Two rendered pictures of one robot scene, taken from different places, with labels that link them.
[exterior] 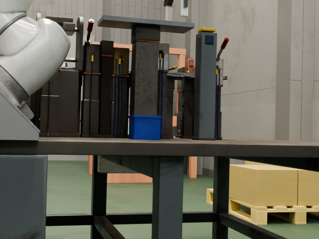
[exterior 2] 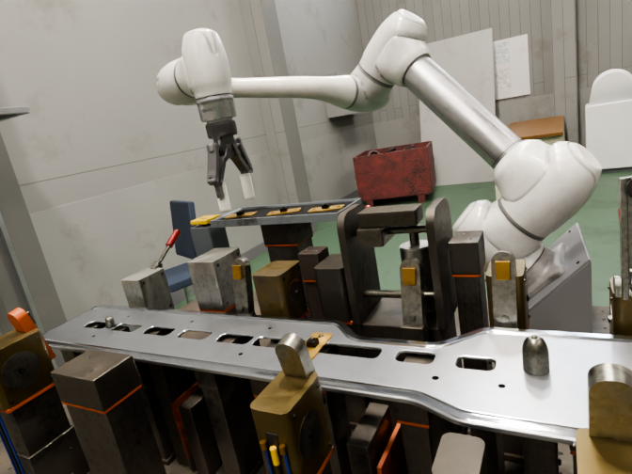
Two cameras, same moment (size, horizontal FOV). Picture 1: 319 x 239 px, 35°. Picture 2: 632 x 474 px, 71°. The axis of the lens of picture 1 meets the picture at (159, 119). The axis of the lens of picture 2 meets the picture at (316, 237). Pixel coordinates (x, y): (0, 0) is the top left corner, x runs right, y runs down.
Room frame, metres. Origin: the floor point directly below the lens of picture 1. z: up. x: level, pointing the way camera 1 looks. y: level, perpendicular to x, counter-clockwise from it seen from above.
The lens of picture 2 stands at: (2.71, 0.90, 1.37)
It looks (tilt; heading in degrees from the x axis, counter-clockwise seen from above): 15 degrees down; 226
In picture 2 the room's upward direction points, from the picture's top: 10 degrees counter-clockwise
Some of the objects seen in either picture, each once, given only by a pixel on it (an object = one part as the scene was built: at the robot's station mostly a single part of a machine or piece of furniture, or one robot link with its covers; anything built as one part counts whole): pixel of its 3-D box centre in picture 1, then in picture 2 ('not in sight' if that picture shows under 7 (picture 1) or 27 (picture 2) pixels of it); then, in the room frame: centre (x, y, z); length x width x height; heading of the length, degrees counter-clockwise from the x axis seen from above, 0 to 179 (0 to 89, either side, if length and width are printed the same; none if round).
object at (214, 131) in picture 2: not in sight; (224, 139); (2.05, -0.06, 1.36); 0.08 x 0.07 x 0.09; 25
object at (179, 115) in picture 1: (185, 103); (27, 423); (2.62, -0.13, 0.88); 0.14 x 0.09 x 0.36; 16
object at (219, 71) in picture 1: (213, 99); (165, 333); (2.26, -0.24, 0.88); 0.12 x 0.07 x 0.36; 16
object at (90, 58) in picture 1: (90, 91); (353, 339); (2.07, 0.29, 0.89); 0.12 x 0.07 x 0.38; 16
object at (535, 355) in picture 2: not in sight; (535, 357); (2.17, 0.70, 1.02); 0.03 x 0.03 x 0.07
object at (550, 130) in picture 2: not in sight; (533, 156); (-3.45, -1.18, 0.39); 2.21 x 0.71 x 0.78; 15
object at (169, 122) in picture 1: (165, 107); (163, 391); (2.38, -0.03, 0.84); 0.12 x 0.05 x 0.29; 16
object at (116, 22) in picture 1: (145, 24); (283, 213); (2.01, 0.06, 1.16); 0.37 x 0.14 x 0.02; 106
